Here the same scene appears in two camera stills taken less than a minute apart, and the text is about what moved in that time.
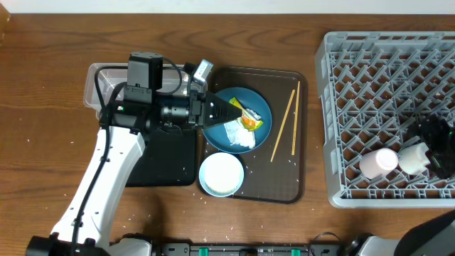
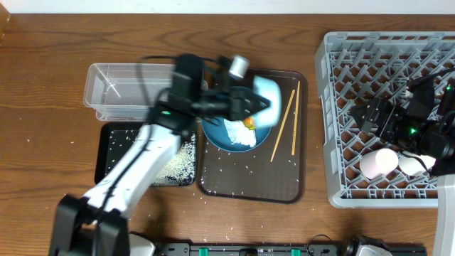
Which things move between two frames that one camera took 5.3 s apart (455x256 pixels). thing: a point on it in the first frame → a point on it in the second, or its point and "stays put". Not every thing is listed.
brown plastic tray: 275,171 stays put
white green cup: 413,159 stays put
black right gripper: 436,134 → 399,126
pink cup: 376,163 stays put
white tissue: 239,134 stays put
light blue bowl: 221,174 → 270,89
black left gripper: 196,111 → 234,104
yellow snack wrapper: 247,121 stays put
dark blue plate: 244,132 stays put
